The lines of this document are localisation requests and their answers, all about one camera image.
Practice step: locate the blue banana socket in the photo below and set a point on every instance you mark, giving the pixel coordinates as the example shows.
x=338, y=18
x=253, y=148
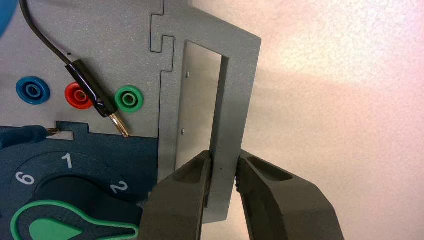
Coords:
x=32, y=90

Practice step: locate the red banana socket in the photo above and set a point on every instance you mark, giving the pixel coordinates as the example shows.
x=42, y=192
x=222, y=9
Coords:
x=75, y=96

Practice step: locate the green banana socket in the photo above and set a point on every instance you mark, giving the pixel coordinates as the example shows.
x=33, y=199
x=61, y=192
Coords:
x=129, y=98

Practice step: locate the grey-blue task board box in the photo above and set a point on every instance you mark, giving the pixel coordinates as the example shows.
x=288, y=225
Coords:
x=99, y=33

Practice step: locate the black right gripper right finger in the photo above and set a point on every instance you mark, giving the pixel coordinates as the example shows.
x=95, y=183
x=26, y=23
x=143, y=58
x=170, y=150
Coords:
x=281, y=205

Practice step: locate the dark green rotary knob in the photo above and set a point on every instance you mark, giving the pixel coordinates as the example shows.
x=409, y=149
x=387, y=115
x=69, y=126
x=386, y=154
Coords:
x=49, y=230

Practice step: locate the dark blue banana plug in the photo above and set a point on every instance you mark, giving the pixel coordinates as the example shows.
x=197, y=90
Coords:
x=20, y=136

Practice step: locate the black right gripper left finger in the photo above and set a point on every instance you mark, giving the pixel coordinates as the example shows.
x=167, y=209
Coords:
x=175, y=205

